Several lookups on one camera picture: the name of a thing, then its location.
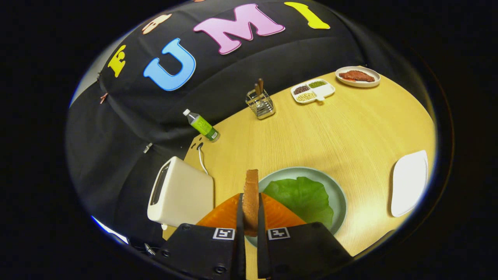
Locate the black backdrop cloth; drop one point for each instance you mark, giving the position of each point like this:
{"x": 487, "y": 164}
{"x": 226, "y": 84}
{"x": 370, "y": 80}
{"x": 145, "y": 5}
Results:
{"x": 128, "y": 128}

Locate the pile of dark red beans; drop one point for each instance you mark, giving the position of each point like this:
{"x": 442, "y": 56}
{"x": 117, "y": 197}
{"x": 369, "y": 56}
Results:
{"x": 301, "y": 90}

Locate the computer monitor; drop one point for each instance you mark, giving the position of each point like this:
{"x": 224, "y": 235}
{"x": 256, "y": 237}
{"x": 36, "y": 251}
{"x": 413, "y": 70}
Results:
{"x": 111, "y": 232}

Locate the toasted bread slice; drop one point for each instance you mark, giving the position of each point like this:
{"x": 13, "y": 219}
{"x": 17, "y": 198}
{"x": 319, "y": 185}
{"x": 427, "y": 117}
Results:
{"x": 251, "y": 202}

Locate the pile of green beans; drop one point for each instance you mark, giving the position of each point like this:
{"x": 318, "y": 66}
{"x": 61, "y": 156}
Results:
{"x": 317, "y": 84}

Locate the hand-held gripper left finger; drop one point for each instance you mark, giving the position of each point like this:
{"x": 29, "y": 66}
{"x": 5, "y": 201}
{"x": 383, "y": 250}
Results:
{"x": 240, "y": 233}

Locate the green lettuce leaf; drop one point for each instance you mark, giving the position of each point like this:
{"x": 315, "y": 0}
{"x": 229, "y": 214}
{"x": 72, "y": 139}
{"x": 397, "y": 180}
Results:
{"x": 303, "y": 198}

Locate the round white plate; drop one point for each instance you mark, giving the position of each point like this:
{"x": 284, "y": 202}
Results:
{"x": 358, "y": 84}

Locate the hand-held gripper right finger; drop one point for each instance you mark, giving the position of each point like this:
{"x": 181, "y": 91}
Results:
{"x": 261, "y": 233}

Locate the brown meat piece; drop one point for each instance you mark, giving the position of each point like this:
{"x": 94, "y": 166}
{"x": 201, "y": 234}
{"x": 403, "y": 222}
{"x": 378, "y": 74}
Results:
{"x": 356, "y": 76}

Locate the white rounded square plate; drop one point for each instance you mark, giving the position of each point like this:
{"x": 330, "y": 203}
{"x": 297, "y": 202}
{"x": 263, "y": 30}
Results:
{"x": 408, "y": 182}

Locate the pale green round plate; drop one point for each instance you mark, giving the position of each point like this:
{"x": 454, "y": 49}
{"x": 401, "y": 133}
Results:
{"x": 336, "y": 194}

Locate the white divided dish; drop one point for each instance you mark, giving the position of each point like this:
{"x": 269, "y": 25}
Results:
{"x": 325, "y": 92}

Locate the white toaster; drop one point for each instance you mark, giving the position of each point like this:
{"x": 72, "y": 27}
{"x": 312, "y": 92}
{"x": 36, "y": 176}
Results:
{"x": 183, "y": 194}

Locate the pile of yellow beans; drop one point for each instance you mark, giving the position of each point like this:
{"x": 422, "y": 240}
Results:
{"x": 306, "y": 97}

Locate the green label drink bottle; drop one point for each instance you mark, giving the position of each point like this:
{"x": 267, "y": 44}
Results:
{"x": 202, "y": 125}

